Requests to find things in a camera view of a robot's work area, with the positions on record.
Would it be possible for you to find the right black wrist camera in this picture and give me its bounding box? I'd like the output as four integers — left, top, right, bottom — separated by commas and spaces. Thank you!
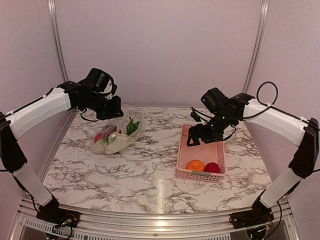
200, 87, 229, 115

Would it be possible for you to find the left aluminium frame post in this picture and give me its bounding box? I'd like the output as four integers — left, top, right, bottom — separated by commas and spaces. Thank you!
47, 0, 69, 82

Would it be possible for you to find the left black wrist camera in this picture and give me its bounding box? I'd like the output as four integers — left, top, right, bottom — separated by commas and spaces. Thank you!
85, 68, 118, 98

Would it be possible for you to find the right aluminium frame post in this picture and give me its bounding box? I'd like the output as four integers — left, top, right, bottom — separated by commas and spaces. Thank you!
242, 0, 270, 94

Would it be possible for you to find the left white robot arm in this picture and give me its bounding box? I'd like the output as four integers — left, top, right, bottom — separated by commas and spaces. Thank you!
0, 80, 123, 223

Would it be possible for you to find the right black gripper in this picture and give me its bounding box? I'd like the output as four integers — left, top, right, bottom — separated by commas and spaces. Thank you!
187, 110, 236, 146

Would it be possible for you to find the dark red toy fruit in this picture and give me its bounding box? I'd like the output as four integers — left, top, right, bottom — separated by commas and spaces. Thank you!
204, 162, 221, 174

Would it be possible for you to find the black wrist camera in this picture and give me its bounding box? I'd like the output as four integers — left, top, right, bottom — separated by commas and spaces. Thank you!
200, 87, 229, 115
85, 68, 118, 98

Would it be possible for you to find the aluminium frame post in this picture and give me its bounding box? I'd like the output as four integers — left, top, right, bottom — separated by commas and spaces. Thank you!
47, 0, 69, 82
242, 0, 270, 94

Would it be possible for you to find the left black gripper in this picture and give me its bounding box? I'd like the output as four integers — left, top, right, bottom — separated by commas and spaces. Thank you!
80, 91, 123, 120

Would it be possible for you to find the bright red toy fruit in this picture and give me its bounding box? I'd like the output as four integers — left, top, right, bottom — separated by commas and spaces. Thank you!
94, 133, 104, 143

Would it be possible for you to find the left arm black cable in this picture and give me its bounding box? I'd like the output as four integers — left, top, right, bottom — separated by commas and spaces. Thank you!
78, 107, 101, 123

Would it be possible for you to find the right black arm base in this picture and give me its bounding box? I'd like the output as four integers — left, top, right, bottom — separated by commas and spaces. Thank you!
229, 209, 274, 229

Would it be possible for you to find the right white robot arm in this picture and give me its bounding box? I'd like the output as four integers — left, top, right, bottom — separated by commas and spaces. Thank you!
186, 88, 320, 224

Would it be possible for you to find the dark maroon toy food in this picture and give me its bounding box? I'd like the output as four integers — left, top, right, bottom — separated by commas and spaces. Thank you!
103, 124, 118, 137

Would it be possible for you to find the orange toy fruit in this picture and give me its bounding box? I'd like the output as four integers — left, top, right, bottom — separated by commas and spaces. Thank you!
186, 159, 205, 172

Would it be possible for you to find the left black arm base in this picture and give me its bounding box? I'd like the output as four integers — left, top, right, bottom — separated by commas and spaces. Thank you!
36, 207, 80, 228

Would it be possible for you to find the pink plastic basket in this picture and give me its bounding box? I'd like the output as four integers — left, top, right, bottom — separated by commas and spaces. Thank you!
176, 124, 226, 183

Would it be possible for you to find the clear zip top bag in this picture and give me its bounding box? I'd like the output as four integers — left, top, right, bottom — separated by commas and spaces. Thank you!
89, 104, 145, 155

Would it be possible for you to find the front aluminium frame rail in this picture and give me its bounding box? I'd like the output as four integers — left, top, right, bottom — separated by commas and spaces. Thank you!
8, 198, 301, 240

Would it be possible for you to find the white long toy vegetable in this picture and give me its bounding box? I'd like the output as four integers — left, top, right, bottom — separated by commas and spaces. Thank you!
102, 134, 135, 155

